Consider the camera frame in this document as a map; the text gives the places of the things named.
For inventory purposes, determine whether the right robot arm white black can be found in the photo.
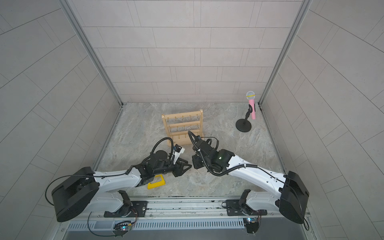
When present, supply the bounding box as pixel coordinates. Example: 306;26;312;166
188;132;310;231

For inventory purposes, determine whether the yellow triangular plastic frame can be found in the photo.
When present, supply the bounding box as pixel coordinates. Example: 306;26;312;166
147;175;166;190

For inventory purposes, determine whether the black microphone stand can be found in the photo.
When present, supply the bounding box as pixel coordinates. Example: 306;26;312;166
236;105;253;133

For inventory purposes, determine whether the right green circuit board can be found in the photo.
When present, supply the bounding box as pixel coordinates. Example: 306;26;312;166
243;218;260;235

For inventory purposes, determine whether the left green circuit board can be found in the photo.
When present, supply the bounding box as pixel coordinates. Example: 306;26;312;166
113;221;133;236

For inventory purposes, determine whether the pink toy microphone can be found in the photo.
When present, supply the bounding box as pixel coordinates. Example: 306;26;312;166
246;91;256;120

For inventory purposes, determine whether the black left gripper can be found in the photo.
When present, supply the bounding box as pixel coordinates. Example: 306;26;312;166
153;158;193;178

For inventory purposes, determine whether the wooden jewelry display stand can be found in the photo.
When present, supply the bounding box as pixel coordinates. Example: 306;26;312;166
162;110;204;146

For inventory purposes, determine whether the aluminium mounting rail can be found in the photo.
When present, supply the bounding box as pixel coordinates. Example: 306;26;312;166
59;194;311;221

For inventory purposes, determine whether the green circuit board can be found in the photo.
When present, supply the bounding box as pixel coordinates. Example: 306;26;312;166
243;218;260;235
113;221;133;236

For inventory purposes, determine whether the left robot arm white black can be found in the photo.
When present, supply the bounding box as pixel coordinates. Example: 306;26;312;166
49;144;192;223

